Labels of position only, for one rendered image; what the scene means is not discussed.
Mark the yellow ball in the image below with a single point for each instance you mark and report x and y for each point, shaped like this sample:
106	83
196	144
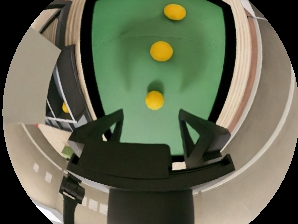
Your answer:
65	108
174	12
154	100
161	51

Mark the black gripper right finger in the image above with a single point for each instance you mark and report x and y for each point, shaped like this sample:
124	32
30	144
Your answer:
213	137

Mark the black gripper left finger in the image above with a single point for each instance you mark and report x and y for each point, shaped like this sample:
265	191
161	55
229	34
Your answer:
96	128

